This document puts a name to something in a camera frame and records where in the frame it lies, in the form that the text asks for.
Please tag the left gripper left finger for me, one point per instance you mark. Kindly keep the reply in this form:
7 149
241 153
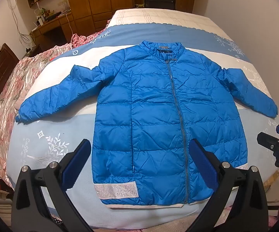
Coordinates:
29 209

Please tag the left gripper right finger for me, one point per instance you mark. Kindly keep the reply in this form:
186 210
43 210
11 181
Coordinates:
249 211

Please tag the blue puffer jacket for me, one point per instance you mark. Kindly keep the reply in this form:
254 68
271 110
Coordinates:
152 100

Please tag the pink floral quilt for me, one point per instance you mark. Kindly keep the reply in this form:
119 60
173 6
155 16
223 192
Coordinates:
17 86

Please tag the blue white bed sheet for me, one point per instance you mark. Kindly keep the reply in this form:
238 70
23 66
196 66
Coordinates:
49 139

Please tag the wooden desk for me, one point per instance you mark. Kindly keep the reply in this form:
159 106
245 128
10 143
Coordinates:
56 32

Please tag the black chair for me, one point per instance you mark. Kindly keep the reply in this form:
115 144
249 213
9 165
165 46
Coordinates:
160 4

